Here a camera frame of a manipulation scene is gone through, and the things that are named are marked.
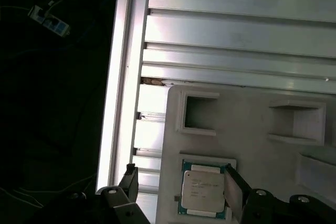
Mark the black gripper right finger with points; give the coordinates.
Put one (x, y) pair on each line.
(262, 208)

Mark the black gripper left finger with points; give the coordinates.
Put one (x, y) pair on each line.
(123, 203)

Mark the silver green CPU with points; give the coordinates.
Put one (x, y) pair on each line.
(202, 190)

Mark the grey parts rack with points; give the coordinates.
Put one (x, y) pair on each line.
(249, 134)

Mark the white power strip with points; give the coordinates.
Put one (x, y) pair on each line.
(50, 20)

